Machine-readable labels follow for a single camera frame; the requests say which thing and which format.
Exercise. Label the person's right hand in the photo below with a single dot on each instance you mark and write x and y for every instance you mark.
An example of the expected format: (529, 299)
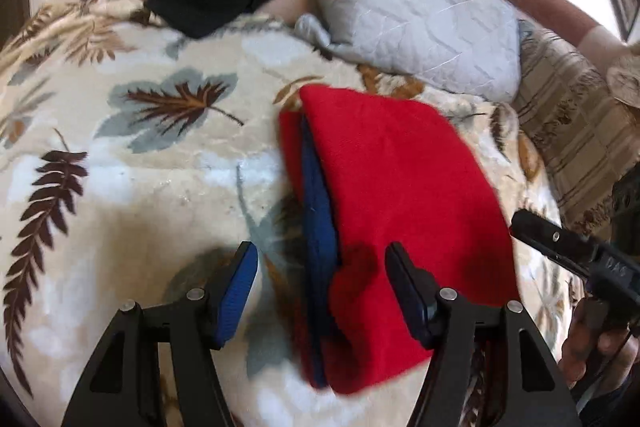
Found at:
(595, 357)

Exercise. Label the beige striped cushion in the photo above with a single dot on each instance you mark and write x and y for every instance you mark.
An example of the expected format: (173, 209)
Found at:
(575, 122)

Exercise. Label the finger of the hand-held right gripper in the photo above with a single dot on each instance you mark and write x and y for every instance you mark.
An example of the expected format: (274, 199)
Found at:
(550, 239)

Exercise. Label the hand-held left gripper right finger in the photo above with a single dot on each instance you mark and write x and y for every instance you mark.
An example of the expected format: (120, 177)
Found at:
(407, 297)

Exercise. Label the cream leaf-print plush blanket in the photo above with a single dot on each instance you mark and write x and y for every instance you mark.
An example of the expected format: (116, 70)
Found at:
(130, 167)

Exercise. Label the brown and cream bolster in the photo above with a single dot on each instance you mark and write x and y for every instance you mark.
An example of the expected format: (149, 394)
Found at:
(555, 9)

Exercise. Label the grey quilted pillow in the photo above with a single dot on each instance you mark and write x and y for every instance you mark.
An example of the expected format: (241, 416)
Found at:
(415, 2)

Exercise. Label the red and blue knit sweater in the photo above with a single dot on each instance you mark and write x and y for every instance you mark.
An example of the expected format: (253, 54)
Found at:
(410, 217)

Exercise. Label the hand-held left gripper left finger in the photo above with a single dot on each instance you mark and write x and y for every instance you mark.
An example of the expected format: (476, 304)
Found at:
(237, 294)

